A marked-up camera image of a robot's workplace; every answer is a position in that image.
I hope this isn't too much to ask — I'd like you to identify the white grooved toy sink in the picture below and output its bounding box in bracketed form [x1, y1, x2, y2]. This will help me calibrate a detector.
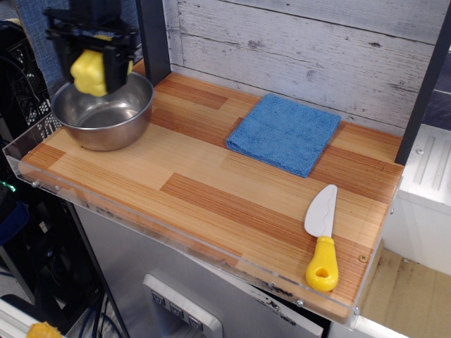
[400, 124, 450, 213]

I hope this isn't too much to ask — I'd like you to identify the yellow toy bell pepper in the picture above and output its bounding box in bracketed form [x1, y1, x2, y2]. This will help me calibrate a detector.
[70, 35, 135, 97]

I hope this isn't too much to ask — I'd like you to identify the silver dispenser button panel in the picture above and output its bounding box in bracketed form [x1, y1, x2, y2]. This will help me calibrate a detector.
[142, 274, 223, 337]

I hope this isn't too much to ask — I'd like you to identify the right black upright post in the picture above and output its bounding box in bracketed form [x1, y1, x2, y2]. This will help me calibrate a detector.
[395, 1, 450, 165]

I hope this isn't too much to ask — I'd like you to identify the black upright post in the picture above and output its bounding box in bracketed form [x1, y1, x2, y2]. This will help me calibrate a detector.
[136, 0, 171, 87]
[395, 1, 450, 165]

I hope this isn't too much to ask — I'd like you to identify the folded blue microfiber cloth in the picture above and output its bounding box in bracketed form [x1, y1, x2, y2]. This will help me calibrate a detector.
[226, 94, 341, 178]

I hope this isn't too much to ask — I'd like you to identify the silver toy fridge cabinet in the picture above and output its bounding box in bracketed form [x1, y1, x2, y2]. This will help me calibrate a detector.
[75, 206, 330, 337]

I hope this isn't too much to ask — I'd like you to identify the clear acrylic guard rail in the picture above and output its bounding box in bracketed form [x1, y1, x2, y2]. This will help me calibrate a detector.
[4, 122, 402, 325]

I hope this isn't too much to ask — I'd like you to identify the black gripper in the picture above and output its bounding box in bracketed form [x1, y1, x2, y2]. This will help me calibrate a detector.
[44, 1, 138, 94]

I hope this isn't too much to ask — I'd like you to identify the black plastic crate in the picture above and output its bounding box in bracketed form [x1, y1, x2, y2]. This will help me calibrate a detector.
[1, 26, 50, 139]

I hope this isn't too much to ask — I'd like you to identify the yellow object bottom left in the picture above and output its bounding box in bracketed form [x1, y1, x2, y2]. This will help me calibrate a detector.
[25, 322, 63, 338]

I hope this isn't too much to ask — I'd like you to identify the toy knife yellow handle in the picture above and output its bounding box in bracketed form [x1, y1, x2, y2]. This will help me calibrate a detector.
[304, 184, 339, 292]

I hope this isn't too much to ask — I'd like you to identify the left black upright post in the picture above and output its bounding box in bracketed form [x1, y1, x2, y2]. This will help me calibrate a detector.
[136, 0, 171, 87]

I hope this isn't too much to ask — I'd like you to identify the stainless steel bowl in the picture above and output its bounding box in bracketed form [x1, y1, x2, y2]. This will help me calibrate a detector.
[51, 72, 154, 151]

